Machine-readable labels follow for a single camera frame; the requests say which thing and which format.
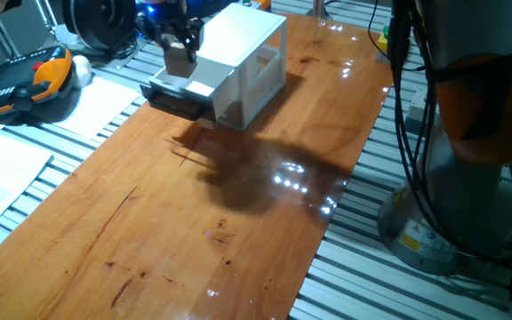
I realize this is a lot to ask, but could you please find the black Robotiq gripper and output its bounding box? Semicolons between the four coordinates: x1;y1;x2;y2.
135;0;204;63

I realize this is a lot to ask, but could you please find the small wooden cube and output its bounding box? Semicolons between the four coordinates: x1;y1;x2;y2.
163;42;198;79

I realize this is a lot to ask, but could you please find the black metal drawer handle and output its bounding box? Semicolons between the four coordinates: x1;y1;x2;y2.
140;57;235;131

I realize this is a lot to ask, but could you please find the white drawer cabinet housing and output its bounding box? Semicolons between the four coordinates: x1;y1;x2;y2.
193;3;289;131

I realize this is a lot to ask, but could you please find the black filament spool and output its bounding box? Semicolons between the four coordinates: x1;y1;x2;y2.
62;0;140;52

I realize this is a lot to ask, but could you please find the orange button box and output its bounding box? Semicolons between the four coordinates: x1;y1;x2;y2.
242;0;273;11

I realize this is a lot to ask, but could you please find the white round object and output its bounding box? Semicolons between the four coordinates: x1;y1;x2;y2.
71;54;93;89

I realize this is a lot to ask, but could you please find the white paper sheet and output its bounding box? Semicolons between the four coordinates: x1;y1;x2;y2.
0;132;52;244
55;76;144;140

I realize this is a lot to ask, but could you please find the orange black teach pendant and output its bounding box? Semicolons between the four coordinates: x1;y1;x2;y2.
0;45;74;119

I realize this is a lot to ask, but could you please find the glossy wooden board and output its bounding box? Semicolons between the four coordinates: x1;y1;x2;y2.
0;11;395;320

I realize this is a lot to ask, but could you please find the yellow grey button box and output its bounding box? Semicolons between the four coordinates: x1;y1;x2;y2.
374;24;393;63

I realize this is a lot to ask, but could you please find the grey box red button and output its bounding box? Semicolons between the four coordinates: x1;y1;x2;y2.
404;88;430;134

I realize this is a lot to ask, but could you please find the slanted metal frame post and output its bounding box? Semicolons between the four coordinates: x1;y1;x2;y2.
307;0;328;19

